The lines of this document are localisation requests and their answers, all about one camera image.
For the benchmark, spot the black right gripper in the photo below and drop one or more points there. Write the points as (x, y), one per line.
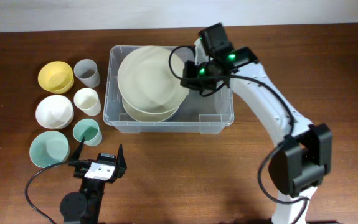
(189, 80)

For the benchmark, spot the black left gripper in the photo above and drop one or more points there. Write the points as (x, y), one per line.
(119, 167)

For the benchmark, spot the mint green bowl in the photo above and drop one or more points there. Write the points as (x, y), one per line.
(49, 148)

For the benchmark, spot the beige plate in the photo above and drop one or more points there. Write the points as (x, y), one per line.
(144, 117)
(149, 79)

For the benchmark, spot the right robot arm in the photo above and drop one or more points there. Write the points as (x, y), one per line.
(291, 173)

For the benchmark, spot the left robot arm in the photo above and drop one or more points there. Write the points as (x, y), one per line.
(83, 206)

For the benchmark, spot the mint green cup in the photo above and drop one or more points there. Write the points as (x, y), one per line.
(88, 129)

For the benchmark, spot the cream white cup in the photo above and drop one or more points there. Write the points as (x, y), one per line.
(87, 100)

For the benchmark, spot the clear plastic storage bin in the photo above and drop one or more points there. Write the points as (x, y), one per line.
(197, 114)

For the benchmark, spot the white bowl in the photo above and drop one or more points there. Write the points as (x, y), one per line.
(54, 112)

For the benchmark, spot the grey cup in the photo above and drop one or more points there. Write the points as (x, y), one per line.
(87, 72)

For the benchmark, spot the yellow bowl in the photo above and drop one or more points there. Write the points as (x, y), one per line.
(56, 77)

